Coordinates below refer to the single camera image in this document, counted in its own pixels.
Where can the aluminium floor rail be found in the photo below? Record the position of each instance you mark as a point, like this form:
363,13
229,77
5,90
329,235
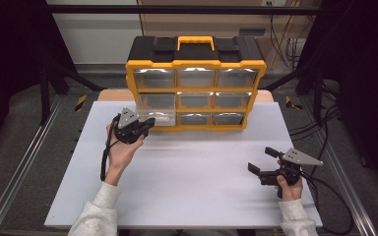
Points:
334,157
24,160

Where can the yellow black drawer organizer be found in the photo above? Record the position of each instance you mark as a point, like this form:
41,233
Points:
144,49

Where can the clear plastic drawer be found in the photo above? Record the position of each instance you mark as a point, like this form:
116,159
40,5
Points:
164,118

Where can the grid of clear drawers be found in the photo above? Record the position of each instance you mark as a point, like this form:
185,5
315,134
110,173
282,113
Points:
196,78

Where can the person's left hand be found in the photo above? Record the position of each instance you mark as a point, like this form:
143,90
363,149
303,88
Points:
121,157

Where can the black horizontal frame bar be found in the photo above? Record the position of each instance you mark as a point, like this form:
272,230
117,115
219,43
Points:
177,10

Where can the person's right hand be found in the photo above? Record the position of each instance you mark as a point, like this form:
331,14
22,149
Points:
290,192

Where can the black metal stand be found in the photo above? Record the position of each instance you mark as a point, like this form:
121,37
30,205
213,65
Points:
318,98
44,98

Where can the white panel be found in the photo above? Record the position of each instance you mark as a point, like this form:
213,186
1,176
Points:
95,39

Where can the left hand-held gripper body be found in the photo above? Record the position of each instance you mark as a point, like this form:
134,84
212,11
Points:
128,132

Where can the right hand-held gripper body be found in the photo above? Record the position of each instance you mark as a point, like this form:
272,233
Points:
285,173

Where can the yellow black tape marker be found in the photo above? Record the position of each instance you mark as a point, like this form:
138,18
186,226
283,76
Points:
80,103
290,103

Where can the black curtain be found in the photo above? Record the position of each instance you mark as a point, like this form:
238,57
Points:
367,65
6,49

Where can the white foam board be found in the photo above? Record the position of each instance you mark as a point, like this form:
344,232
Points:
193,196

